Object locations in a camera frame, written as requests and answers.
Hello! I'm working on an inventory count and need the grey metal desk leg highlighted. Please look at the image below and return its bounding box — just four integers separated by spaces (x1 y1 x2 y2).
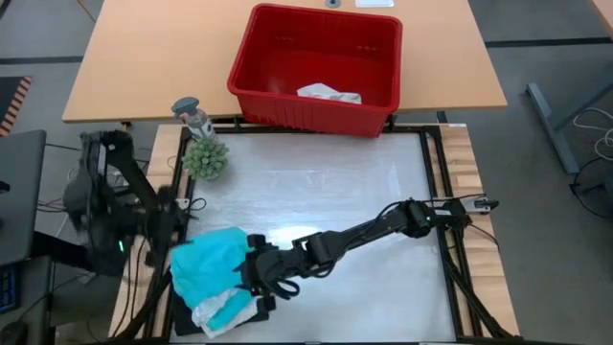
525 79 613 174

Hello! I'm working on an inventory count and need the wooden desk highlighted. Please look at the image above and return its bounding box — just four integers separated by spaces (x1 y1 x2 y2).
588 0 613 37
60 0 508 125

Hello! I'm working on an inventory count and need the red plastic laundry bin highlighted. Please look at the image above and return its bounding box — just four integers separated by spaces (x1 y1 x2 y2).
226 3 403 139

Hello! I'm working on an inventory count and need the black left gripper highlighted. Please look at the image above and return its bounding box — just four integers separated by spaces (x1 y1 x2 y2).
143 184 193 267

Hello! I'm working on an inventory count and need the green artificial plant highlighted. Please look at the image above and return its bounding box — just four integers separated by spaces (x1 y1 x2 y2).
180 138 230 181

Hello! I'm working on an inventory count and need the hazard striped floor mat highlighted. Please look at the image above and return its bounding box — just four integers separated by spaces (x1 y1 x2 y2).
0 75 34 138

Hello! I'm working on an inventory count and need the black aluminium table frame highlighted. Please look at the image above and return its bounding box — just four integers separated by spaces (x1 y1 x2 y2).
112 124 523 345

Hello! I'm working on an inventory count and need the black t-shirt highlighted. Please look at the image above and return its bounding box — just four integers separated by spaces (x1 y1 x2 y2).
171 291 270 336

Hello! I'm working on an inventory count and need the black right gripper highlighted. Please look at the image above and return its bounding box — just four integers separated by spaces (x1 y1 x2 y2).
238 233 307 312

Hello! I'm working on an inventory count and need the black keyboard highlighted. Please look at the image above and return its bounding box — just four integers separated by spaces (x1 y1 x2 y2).
0 265 20 315

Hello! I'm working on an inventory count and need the white lace garment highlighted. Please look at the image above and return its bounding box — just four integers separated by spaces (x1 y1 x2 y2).
191 287 264 339

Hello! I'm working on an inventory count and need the black wire ring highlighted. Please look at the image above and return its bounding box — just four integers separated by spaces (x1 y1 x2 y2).
568 156 613 220

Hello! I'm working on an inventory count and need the white cable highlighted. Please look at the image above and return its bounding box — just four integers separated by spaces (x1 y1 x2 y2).
572 105 613 162

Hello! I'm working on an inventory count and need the thin white garment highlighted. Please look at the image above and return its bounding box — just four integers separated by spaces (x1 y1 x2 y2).
296 82 363 105

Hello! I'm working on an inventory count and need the teal garment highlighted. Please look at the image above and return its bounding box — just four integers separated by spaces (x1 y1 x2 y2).
170 227 255 332

